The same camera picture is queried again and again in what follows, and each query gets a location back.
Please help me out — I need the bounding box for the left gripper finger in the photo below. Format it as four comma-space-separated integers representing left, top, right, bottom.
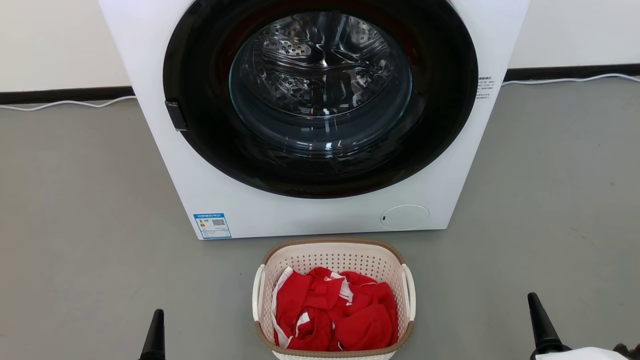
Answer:
139, 309, 166, 360

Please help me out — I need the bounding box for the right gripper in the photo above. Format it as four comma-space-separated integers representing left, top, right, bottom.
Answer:
527, 292, 631, 360

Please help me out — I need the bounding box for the white perforated laundry basket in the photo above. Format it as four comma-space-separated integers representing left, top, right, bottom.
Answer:
252, 238, 417, 360

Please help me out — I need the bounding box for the red and white garment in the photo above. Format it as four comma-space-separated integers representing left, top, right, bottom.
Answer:
270, 266, 399, 352

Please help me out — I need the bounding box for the blue energy label sticker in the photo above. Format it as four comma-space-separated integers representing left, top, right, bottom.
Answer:
193, 213, 232, 240

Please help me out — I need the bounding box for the round white filter cover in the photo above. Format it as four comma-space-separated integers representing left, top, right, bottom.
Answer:
380, 204, 430, 231

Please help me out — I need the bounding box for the white front-load washing machine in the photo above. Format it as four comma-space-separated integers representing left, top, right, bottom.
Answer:
98, 0, 531, 241

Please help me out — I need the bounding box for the small printed text sticker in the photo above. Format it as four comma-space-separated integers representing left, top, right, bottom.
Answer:
476, 76, 497, 100

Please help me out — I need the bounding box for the black baseboard strip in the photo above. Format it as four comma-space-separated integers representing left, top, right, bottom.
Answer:
0, 86, 136, 105
504, 63, 640, 82

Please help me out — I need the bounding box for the black round washer door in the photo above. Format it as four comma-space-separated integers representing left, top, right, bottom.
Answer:
162, 0, 479, 199

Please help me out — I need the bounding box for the steel washer drum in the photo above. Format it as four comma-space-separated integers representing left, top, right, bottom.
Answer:
229, 11, 413, 156

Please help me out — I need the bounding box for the black door handle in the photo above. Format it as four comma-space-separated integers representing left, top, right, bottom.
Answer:
165, 101, 188, 132

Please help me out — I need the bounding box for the white floor cable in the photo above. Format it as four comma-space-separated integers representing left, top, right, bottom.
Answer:
0, 95, 137, 112
501, 73, 640, 87

